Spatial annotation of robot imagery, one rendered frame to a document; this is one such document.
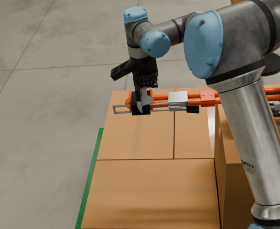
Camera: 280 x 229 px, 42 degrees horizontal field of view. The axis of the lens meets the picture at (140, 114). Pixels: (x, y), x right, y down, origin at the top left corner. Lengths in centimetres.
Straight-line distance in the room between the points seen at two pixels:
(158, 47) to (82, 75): 257
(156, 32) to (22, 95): 260
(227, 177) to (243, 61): 71
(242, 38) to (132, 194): 117
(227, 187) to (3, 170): 188
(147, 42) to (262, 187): 52
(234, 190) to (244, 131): 70
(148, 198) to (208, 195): 27
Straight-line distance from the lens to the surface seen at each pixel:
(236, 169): 131
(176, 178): 176
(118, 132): 203
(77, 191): 252
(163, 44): 105
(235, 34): 69
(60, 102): 330
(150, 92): 134
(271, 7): 75
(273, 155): 73
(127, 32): 115
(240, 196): 143
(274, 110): 139
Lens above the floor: 190
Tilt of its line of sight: 40 degrees down
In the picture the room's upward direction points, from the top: 8 degrees counter-clockwise
